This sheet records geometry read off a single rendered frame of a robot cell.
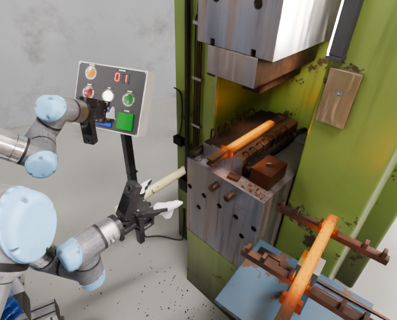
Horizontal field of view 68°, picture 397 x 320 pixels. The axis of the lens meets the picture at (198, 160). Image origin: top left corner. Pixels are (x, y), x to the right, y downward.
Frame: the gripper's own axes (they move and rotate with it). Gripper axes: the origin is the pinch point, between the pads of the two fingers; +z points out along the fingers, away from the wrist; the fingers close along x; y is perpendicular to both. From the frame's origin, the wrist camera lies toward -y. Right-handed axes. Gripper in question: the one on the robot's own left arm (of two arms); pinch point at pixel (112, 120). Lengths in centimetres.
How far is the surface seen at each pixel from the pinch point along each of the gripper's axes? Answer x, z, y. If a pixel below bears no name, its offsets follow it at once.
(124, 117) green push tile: 0.5, 9.7, 1.9
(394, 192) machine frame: -119, 45, -9
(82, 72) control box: 24.5, 10.4, 17.6
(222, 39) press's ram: -41, -10, 33
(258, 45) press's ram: -53, -16, 31
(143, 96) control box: -6.5, 10.4, 11.8
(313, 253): -78, -27, -21
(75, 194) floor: 80, 92, -69
